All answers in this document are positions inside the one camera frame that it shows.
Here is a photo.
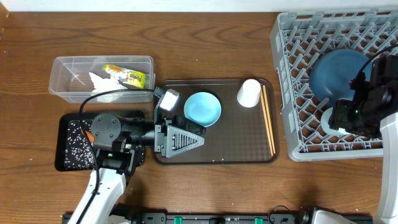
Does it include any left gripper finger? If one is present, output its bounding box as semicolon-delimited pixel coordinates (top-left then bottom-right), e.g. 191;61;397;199
172;115;206;136
167;125;205;157

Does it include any light blue bowl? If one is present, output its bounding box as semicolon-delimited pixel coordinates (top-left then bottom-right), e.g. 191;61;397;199
183;92;222;128

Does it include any light blue cup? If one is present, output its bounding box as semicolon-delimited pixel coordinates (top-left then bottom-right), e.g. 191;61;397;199
321;108;349;136

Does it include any dark blue plate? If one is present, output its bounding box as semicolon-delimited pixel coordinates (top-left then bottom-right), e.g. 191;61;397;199
309;49;368;108

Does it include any yellow-green snack wrapper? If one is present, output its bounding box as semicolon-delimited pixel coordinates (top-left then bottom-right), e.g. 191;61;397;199
103;64;146;89

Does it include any orange carrot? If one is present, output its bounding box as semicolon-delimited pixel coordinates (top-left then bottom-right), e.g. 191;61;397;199
86;131;95;143

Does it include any white cup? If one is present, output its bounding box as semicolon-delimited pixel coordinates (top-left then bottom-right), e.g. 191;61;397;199
237;79;261;108

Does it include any white napkin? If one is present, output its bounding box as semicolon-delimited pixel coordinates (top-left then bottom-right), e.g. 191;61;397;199
89;72;127;103

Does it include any white rice pile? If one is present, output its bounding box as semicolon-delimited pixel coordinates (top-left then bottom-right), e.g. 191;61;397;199
63;119;146;169

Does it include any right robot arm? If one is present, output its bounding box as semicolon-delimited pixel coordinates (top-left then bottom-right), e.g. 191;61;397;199
329;55;397;223

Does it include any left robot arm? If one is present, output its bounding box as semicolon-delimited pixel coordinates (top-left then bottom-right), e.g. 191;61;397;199
67;113;206;223

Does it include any grey dishwasher rack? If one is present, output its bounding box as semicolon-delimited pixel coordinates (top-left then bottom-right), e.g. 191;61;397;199
270;7;397;162

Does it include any brown serving tray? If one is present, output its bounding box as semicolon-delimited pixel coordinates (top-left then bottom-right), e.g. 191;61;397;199
154;78;279;166

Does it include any left wooden chopstick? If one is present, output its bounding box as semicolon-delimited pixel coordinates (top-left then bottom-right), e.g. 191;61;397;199
260;90;274;157

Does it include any wooden chopstick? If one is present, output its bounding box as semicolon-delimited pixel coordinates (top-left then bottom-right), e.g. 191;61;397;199
260;90;274;157
262;85;276;155

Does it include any right wooden chopstick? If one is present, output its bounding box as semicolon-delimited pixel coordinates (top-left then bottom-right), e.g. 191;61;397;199
262;85;276;155

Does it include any black plastic tray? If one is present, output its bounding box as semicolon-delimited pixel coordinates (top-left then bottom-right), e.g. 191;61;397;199
54;111;147;172

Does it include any clear plastic bin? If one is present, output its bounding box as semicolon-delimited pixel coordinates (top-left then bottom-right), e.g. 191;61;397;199
49;55;155;103

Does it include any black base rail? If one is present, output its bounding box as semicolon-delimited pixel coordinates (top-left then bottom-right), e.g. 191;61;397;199
62;212;374;224

